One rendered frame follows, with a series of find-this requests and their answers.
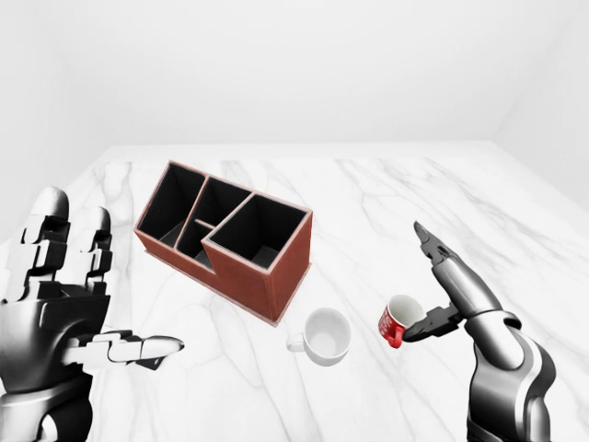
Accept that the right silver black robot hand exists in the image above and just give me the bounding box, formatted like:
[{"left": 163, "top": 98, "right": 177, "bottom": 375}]
[{"left": 402, "top": 220, "right": 523, "bottom": 343}]

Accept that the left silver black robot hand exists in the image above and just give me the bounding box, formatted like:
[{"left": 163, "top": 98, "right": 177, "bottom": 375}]
[{"left": 0, "top": 186, "right": 186, "bottom": 395}]

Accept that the red mug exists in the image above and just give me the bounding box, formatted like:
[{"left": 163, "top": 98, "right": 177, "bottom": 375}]
[{"left": 376, "top": 294, "right": 423, "bottom": 350}]

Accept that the white mug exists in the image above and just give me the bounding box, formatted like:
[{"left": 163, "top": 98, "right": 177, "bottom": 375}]
[{"left": 285, "top": 307, "right": 353, "bottom": 368}]

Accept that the red-brown desk caddy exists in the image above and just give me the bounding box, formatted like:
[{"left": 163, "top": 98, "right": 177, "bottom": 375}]
[{"left": 133, "top": 159, "right": 314, "bottom": 329}]

